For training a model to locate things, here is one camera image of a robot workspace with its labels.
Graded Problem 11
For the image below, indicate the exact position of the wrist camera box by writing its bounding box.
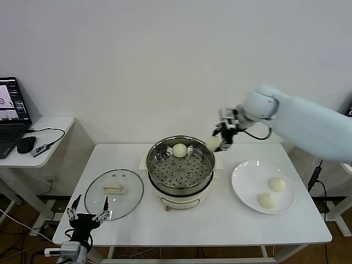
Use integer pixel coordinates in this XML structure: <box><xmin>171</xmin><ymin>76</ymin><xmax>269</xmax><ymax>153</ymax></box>
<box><xmin>60</xmin><ymin>241</ymin><xmax>82</xmax><ymax>259</ymax></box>
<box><xmin>219</xmin><ymin>108</ymin><xmax>239</xmax><ymax>129</ymax></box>

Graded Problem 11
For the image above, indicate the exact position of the black cable with adapter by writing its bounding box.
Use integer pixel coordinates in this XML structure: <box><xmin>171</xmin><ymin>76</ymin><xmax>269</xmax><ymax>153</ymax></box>
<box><xmin>307</xmin><ymin>159</ymin><xmax>331</xmax><ymax>221</ymax></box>

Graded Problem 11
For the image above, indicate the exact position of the white side table with laptop and mouse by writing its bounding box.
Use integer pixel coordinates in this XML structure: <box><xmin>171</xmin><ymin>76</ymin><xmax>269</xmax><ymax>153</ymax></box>
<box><xmin>0</xmin><ymin>116</ymin><xmax>96</xmax><ymax>237</ymax></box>

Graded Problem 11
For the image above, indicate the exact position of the perforated steel steamer basket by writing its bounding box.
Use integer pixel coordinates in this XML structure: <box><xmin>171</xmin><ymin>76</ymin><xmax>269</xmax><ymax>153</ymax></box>
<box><xmin>139</xmin><ymin>135</ymin><xmax>224</xmax><ymax>193</ymax></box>

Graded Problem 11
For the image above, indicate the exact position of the open black laptop pink screen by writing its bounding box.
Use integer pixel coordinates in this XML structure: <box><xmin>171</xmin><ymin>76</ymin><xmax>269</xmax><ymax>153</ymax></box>
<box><xmin>0</xmin><ymin>76</ymin><xmax>34</xmax><ymax>160</ymax></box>

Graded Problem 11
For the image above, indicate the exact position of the round white plate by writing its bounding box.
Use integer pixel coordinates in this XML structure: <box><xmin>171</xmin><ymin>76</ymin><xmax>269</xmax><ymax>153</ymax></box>
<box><xmin>231</xmin><ymin>160</ymin><xmax>297</xmax><ymax>215</ymax></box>

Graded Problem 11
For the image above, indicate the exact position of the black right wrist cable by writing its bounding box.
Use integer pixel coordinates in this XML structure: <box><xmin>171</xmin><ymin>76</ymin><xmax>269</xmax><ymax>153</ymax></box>
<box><xmin>241</xmin><ymin>126</ymin><xmax>273</xmax><ymax>140</ymax></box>

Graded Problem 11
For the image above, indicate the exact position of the grey usb hub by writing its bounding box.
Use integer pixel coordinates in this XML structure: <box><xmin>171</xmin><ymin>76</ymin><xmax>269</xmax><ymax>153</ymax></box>
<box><xmin>32</xmin><ymin>143</ymin><xmax>53</xmax><ymax>158</ymax></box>

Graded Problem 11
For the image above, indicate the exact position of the black computer mouse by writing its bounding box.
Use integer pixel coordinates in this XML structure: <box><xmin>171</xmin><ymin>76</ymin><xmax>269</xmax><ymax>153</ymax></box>
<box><xmin>16</xmin><ymin>136</ymin><xmax>37</xmax><ymax>154</ymax></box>

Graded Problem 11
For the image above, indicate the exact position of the white steamed baozi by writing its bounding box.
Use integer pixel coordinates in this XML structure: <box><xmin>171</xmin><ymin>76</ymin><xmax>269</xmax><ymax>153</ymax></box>
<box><xmin>257</xmin><ymin>192</ymin><xmax>277</xmax><ymax>210</ymax></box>
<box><xmin>205</xmin><ymin>136</ymin><xmax>221</xmax><ymax>151</ymax></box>
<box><xmin>172</xmin><ymin>143</ymin><xmax>188</xmax><ymax>158</ymax></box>
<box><xmin>267</xmin><ymin>177</ymin><xmax>287</xmax><ymax>193</ymax></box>

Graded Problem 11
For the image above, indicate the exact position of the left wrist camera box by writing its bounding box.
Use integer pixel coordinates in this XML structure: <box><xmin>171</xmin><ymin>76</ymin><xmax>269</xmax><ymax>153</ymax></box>
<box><xmin>60</xmin><ymin>241</ymin><xmax>82</xmax><ymax>259</ymax></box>

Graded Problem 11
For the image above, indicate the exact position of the round glass pot lid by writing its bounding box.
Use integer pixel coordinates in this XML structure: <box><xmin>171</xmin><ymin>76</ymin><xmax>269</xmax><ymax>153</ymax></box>
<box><xmin>84</xmin><ymin>168</ymin><xmax>145</xmax><ymax>222</ymax></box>

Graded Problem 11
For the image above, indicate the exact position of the cream electric cooker base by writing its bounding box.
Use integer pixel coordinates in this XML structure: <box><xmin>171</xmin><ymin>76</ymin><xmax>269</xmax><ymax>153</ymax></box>
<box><xmin>139</xmin><ymin>158</ymin><xmax>224</xmax><ymax>213</ymax></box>

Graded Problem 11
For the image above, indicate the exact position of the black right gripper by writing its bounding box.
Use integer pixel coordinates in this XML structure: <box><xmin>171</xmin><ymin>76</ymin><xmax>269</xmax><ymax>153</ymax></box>
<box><xmin>211</xmin><ymin>125</ymin><xmax>238</xmax><ymax>152</ymax></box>

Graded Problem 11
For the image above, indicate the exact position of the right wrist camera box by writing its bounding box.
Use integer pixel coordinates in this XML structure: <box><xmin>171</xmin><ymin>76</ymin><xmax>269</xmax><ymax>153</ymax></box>
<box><xmin>219</xmin><ymin>108</ymin><xmax>239</xmax><ymax>129</ymax></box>

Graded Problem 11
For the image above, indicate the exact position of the black laptop cable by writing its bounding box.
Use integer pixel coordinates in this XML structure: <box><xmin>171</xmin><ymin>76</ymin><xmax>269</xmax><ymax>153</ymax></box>
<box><xmin>26</xmin><ymin>127</ymin><xmax>66</xmax><ymax>148</ymax></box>

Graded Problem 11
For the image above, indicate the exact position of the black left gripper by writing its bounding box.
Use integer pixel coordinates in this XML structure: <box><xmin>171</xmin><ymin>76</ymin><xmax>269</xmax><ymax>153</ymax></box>
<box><xmin>67</xmin><ymin>194</ymin><xmax>113</xmax><ymax>243</ymax></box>

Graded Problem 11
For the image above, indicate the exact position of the white main table frame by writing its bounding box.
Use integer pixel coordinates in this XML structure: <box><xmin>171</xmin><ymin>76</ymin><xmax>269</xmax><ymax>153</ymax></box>
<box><xmin>101</xmin><ymin>244</ymin><xmax>306</xmax><ymax>264</ymax></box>

